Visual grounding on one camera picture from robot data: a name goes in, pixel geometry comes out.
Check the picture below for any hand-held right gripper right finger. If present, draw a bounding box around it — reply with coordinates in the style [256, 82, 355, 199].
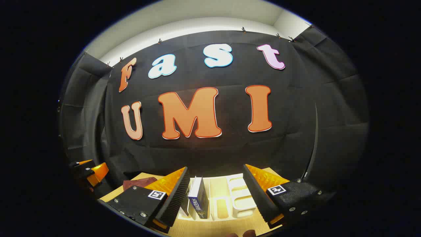
[243, 164, 336, 229]

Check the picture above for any white plastic bookshelf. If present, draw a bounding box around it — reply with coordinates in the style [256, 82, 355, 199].
[178, 174, 257, 222]

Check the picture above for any maroon and black schoolbag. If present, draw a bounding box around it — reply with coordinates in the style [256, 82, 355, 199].
[123, 177, 158, 192]

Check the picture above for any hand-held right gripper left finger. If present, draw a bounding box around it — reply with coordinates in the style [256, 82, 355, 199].
[106, 166, 190, 234]

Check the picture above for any dark blue cover book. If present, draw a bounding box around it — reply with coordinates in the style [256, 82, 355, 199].
[187, 176, 210, 220]

